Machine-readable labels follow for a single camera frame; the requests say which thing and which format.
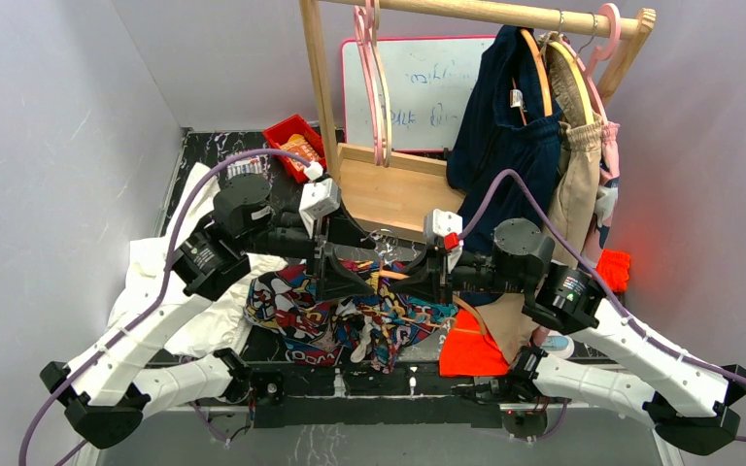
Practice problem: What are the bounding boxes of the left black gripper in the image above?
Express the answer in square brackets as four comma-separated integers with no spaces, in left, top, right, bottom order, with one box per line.
[242,196,377,299]

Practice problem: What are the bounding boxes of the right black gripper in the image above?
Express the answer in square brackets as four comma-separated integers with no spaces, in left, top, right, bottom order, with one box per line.
[387,242,531,308]

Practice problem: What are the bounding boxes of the comic print shorts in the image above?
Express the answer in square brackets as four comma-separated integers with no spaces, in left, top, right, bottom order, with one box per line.
[245,261,458,374]

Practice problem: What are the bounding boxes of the orange wooden hanger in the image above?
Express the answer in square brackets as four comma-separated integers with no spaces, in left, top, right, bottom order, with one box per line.
[364,228,489,337]

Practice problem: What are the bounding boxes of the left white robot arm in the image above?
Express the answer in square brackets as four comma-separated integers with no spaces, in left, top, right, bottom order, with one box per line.
[41,174,375,449]

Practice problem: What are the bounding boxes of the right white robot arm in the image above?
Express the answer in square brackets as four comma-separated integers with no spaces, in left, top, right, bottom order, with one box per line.
[392,218,746,455]

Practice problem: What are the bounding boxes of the orange shorts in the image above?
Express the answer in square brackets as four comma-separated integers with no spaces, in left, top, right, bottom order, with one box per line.
[438,308,509,378]

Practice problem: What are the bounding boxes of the navy blue shorts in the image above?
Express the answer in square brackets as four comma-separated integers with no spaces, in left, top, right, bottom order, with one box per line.
[445,24,564,307]

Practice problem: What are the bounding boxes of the beige shorts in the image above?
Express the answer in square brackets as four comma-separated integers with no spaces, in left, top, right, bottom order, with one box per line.
[479,56,603,363]

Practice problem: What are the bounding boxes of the yellow hanger with beige shorts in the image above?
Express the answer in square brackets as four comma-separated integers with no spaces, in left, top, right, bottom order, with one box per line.
[542,31,595,126]

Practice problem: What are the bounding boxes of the pink plastic hanger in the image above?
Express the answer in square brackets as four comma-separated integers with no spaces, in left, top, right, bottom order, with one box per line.
[354,1,384,166]

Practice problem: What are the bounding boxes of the beige plastic hanger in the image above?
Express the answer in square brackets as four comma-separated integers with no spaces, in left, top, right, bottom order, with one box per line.
[371,0,392,168]

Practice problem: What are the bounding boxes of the orange hanger with navy shorts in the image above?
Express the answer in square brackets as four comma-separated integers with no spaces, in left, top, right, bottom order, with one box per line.
[518,27,555,117]

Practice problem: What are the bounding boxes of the pink hanger far right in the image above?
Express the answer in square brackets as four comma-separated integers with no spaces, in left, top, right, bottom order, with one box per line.
[569,3,622,124]

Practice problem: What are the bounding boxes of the wooden clothes rack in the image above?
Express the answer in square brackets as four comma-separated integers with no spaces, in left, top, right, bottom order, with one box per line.
[299,1,657,240]

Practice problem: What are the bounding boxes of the orange card box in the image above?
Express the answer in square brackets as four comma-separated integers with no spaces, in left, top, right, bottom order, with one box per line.
[281,134,321,162]

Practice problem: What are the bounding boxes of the marker pen pack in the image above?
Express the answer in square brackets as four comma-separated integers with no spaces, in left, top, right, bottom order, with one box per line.
[224,154,268,182]

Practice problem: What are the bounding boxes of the red plastic bin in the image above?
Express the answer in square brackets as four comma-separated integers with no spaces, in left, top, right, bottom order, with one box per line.
[262,115,326,183]

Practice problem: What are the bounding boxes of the white cloth garment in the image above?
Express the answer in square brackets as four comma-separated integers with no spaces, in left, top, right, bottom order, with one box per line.
[103,161,290,359]

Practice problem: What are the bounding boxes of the small red cloth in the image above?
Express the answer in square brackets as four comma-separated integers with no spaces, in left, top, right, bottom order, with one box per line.
[595,249,631,294]

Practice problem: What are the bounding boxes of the pink framed whiteboard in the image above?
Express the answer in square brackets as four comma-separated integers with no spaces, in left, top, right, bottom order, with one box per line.
[340,35,494,152]

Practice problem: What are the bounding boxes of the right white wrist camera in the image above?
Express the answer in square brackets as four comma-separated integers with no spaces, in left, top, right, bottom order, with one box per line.
[423,209,464,271]

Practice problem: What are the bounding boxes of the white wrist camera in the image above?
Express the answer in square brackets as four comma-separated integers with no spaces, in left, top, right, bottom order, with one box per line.
[298,162,341,221]
[423,209,464,271]

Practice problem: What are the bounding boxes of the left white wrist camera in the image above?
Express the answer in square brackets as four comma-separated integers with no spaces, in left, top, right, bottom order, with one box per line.
[298,162,341,221]

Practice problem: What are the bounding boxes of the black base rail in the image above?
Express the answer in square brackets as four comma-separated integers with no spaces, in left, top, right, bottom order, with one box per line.
[251,361,545,428]

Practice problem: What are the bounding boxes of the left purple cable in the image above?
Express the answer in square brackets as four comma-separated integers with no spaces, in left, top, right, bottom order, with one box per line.
[18,149,320,466]

